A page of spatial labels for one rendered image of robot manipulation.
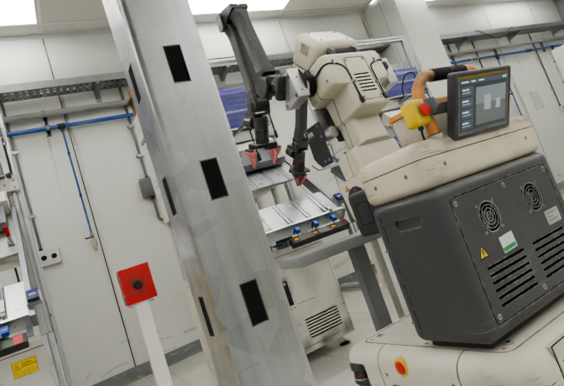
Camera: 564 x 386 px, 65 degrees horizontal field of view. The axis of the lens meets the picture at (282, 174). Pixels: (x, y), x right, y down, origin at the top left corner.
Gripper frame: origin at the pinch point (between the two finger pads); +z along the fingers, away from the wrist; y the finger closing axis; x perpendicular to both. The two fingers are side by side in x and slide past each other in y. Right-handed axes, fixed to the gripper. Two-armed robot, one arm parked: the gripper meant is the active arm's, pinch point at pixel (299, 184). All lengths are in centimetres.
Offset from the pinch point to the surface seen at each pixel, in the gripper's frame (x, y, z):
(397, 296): 55, -30, 52
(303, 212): 21.0, 11.4, 3.6
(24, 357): 13, 144, 35
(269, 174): -18.1, 8.1, -0.3
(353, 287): 40, -11, 49
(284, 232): 28.8, 27.6, 5.7
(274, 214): 15.5, 25.2, 3.1
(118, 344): -98, 97, 159
